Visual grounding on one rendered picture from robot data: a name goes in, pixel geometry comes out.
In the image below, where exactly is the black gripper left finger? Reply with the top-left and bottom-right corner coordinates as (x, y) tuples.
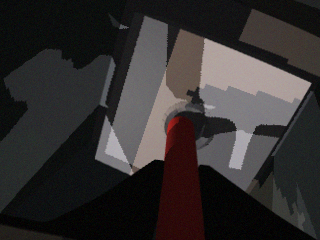
(0, 160), (164, 240)

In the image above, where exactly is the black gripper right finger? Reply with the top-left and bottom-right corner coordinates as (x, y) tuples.
(197, 165), (317, 240)

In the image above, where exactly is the red peg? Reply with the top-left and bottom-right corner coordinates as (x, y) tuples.
(156, 116), (205, 240)

